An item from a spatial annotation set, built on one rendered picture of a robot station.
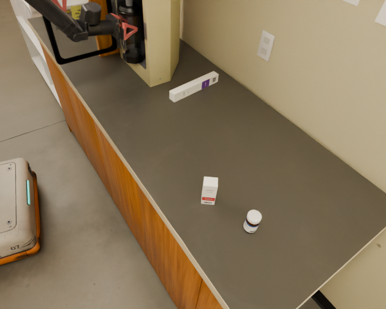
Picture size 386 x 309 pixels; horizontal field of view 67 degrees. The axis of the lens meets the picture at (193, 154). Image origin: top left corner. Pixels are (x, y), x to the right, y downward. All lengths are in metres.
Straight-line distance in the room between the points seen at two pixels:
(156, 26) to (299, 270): 1.02
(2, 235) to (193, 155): 1.17
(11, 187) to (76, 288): 0.70
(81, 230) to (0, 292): 0.51
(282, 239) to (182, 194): 0.34
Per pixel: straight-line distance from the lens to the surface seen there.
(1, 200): 2.00
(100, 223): 2.04
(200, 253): 0.87
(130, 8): 1.35
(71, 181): 2.30
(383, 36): 1.09
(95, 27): 1.32
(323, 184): 1.13
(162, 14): 1.29
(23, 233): 1.83
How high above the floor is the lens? 1.73
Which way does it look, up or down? 47 degrees down
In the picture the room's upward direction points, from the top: 5 degrees clockwise
